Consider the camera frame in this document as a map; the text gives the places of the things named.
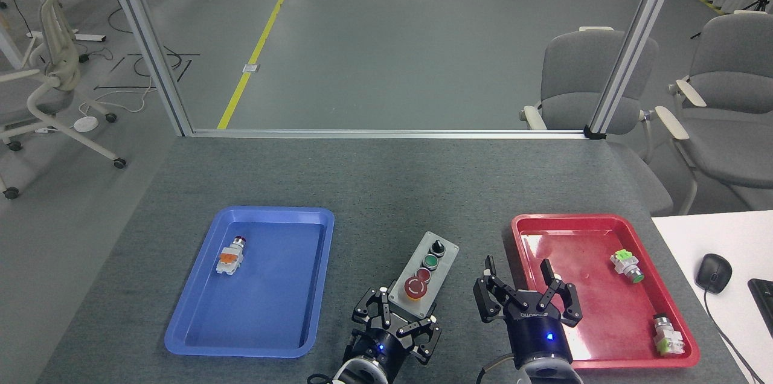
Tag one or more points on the grey armchair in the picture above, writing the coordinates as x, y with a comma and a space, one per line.
574, 70
731, 58

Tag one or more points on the white round floor disc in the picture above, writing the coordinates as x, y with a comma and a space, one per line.
86, 124

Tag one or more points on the red plastic tray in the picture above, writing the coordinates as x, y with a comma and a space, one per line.
561, 239

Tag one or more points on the green push button switch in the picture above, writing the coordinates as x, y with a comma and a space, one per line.
625, 264

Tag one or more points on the black tripod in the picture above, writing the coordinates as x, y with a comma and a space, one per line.
762, 2

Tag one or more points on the white desk foot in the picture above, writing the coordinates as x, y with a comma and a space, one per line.
84, 37

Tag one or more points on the blue plastic tray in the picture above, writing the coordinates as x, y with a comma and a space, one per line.
272, 287

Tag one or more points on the silver floor socket plate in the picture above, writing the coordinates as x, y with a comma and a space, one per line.
251, 68

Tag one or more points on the black keyboard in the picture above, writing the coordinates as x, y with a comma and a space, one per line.
764, 305

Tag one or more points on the red push button switch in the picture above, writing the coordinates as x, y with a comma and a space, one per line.
231, 257

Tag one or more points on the white mesh office chair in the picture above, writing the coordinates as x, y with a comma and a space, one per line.
63, 73

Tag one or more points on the black computer mouse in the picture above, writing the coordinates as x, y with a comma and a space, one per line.
714, 272

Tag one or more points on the silver aluminium post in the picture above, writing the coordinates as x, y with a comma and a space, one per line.
148, 40
636, 40

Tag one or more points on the silver push button switch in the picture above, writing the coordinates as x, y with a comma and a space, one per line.
667, 336

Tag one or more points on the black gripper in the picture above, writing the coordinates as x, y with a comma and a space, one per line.
537, 332
380, 348

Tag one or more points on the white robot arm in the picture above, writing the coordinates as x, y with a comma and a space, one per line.
546, 375
356, 373

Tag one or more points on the white side table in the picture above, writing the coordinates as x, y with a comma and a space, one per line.
724, 233

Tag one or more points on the grey control box with buttons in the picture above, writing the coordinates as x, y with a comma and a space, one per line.
432, 278

